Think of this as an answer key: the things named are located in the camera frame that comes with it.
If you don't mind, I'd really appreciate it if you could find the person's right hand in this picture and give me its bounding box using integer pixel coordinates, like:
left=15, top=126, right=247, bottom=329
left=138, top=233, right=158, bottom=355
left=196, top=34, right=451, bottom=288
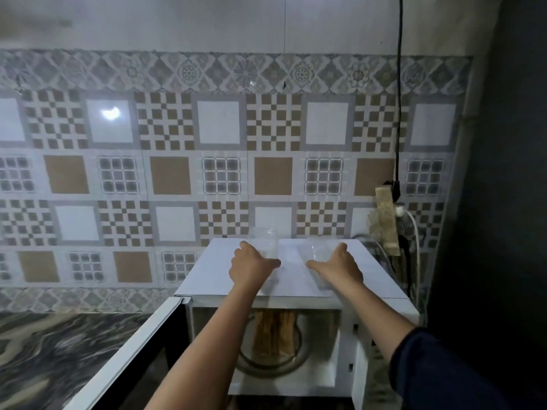
left=305, top=242, right=365, bottom=290

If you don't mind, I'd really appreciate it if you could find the clear plastic container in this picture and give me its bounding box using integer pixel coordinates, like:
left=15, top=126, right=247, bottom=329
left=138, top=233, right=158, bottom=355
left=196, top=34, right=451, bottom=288
left=247, top=227, right=281, bottom=295
left=296, top=240, right=339, bottom=292

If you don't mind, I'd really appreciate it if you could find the glass microwave turntable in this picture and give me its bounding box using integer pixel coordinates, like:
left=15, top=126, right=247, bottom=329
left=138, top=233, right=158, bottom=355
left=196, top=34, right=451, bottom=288
left=234, top=310, right=313, bottom=379

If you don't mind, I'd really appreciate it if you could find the beige power strip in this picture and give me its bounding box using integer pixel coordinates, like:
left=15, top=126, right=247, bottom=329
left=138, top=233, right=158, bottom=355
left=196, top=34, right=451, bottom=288
left=369, top=185, right=402, bottom=257

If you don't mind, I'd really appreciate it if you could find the dark blue shirt sleeve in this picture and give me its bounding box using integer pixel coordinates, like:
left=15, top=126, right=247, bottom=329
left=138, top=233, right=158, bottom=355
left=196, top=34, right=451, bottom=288
left=387, top=327, right=518, bottom=410

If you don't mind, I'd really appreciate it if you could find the person's left forearm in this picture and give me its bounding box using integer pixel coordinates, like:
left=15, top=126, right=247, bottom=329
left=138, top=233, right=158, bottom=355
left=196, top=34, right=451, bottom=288
left=144, top=285, right=258, bottom=410

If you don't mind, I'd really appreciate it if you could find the black hanging cable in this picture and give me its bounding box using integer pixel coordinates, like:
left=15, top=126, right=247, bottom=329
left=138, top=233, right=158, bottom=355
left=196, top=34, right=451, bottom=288
left=392, top=0, right=406, bottom=202

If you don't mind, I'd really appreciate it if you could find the person's left hand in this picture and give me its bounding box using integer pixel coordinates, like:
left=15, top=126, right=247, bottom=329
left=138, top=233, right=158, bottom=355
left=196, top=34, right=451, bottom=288
left=228, top=241, right=282, bottom=292

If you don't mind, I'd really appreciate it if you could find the white microwave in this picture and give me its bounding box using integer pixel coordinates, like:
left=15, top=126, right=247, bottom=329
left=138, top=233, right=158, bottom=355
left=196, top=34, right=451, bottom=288
left=63, top=237, right=421, bottom=410

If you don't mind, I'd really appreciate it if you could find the silver refrigerator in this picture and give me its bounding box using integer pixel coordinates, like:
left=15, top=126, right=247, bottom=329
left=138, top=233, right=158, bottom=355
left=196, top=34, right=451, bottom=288
left=427, top=0, right=547, bottom=410

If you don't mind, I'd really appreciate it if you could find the person's right forearm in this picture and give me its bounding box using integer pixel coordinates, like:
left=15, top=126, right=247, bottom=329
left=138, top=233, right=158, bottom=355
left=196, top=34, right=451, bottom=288
left=341, top=279, right=418, bottom=364

